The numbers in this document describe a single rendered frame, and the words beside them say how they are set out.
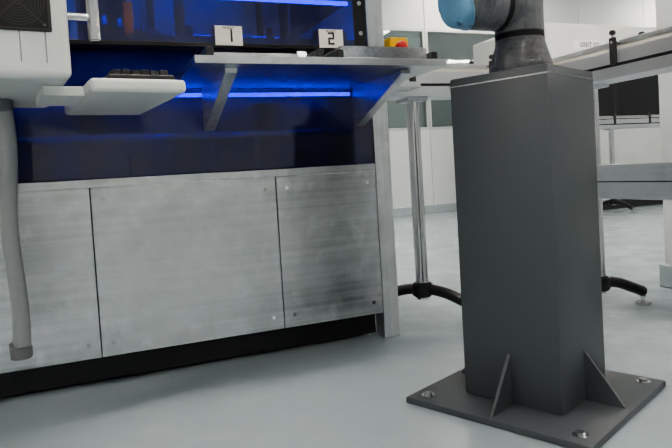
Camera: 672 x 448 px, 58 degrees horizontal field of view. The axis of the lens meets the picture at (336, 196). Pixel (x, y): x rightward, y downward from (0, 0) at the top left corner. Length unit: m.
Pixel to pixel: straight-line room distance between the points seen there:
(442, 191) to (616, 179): 5.44
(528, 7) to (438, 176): 6.15
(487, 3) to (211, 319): 1.20
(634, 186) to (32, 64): 1.82
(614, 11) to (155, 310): 8.60
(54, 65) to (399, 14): 6.49
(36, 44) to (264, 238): 0.93
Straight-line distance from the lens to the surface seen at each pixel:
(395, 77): 1.79
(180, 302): 1.92
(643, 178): 2.24
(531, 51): 1.53
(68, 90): 1.43
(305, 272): 2.00
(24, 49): 1.35
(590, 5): 9.47
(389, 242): 2.11
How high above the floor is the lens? 0.58
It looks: 2 degrees down
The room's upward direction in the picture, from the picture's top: 3 degrees counter-clockwise
